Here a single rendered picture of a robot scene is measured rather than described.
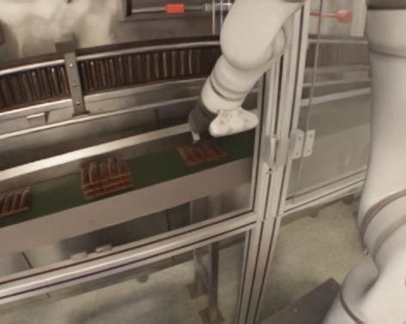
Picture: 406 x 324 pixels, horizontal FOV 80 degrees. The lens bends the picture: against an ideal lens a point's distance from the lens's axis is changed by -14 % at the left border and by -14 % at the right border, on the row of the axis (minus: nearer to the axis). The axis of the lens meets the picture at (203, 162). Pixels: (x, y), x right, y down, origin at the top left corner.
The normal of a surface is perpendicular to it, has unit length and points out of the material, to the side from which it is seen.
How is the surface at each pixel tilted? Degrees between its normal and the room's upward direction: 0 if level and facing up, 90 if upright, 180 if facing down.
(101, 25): 90
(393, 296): 94
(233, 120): 39
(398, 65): 106
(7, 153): 90
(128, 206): 90
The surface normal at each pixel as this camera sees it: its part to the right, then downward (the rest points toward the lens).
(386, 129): -0.65, 0.75
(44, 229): 0.41, 0.46
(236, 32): -0.70, 0.40
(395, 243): -0.91, -0.38
